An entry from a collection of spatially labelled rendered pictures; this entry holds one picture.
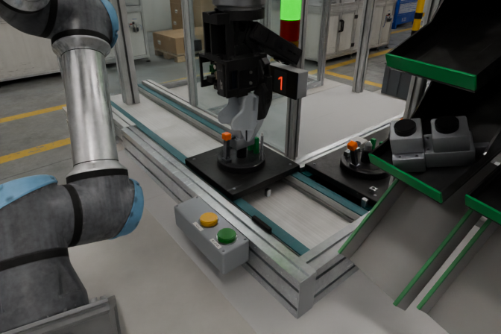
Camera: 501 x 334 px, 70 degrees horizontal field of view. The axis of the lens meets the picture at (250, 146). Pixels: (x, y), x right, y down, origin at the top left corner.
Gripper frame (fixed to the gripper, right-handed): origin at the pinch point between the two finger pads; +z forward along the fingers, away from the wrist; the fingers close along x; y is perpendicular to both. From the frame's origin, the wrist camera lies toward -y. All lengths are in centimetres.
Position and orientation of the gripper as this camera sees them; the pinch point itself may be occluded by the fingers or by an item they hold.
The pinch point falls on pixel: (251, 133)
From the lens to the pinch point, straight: 60.3
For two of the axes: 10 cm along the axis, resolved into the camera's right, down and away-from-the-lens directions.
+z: 0.0, 8.9, 4.5
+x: 6.2, 3.5, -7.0
